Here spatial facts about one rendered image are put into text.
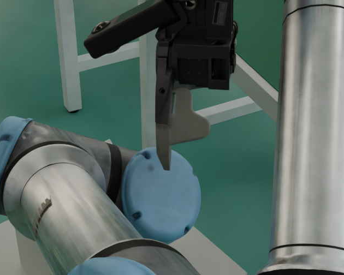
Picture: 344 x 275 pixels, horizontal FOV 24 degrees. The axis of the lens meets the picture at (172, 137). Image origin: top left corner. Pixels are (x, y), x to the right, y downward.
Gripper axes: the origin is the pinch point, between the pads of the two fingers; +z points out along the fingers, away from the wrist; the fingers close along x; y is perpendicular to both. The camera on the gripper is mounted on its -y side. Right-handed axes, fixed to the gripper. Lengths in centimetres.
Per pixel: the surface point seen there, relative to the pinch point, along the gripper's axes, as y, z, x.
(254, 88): 5, 24, 63
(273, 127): 6, 87, 158
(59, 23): -64, 49, 150
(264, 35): 6, 21, 80
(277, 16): 8, 20, 89
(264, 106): 8, 27, 60
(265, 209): 6, 92, 116
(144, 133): -31, 71, 121
